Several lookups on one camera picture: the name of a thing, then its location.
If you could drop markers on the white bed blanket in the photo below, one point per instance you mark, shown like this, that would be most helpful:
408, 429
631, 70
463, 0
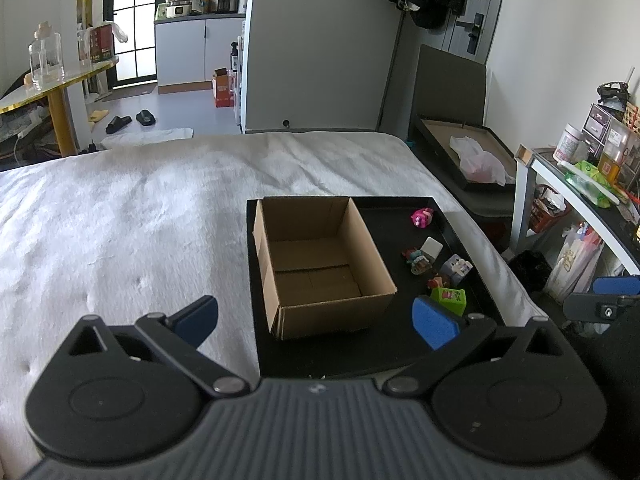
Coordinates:
128, 231

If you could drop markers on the green wipes pack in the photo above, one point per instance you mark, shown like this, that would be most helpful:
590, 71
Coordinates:
588, 181

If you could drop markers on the brown-haired doll figurine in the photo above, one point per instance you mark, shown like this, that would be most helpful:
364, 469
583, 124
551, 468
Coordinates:
439, 281

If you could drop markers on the white shelf rack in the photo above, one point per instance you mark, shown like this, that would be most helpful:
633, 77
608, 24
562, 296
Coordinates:
532, 163

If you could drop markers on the door handle lock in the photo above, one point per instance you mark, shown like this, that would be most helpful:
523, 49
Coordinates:
474, 30

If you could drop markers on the green hexagonal box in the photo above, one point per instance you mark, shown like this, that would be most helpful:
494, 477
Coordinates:
451, 299

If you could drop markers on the white kitchen cabinet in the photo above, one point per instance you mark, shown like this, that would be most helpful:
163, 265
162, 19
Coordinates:
189, 50

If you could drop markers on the black slipper right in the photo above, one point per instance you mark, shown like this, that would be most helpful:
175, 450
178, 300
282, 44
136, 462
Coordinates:
145, 118

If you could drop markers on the white plastic bag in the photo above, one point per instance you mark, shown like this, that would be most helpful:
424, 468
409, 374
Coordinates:
478, 165

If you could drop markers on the white charger cube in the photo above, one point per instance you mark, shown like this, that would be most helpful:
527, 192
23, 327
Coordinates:
431, 248

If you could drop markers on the brown cardboard box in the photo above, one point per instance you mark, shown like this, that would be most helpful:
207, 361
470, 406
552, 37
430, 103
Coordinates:
319, 266

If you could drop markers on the orange carton on floor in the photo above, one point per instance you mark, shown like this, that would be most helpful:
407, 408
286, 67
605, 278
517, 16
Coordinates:
222, 88

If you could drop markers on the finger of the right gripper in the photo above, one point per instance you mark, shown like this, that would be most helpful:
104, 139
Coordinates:
616, 285
595, 307

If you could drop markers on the clear glass jar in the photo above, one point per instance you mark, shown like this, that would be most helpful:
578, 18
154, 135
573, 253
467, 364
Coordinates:
45, 56

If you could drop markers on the red blue beer-mug figurine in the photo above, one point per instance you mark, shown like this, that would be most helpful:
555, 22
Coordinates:
418, 261

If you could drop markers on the black slipper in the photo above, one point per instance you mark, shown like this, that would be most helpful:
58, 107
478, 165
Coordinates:
116, 124
145, 118

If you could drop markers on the pink cartoon figurine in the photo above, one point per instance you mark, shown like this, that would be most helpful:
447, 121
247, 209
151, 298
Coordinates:
422, 218

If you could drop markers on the white pink jar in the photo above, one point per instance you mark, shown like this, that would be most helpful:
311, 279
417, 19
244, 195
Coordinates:
569, 145

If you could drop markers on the gold-edged side table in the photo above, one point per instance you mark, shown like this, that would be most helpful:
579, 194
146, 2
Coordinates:
54, 93

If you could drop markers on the grey bunny cube toy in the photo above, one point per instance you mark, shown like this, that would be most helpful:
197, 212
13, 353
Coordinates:
456, 268

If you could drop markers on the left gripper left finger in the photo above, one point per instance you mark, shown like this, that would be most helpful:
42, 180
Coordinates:
175, 339

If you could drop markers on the white floor mat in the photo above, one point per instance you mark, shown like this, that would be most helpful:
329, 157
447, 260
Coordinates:
133, 139

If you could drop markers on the black slipper left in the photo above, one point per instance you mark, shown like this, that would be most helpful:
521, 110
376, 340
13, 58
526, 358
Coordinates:
116, 124

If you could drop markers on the red tin box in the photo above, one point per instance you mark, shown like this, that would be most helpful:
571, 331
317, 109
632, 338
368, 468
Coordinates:
101, 42

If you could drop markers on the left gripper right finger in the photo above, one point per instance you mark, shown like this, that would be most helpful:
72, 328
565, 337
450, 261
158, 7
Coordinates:
452, 339

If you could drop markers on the black tray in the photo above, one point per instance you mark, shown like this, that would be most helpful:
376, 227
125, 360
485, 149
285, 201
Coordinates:
390, 340

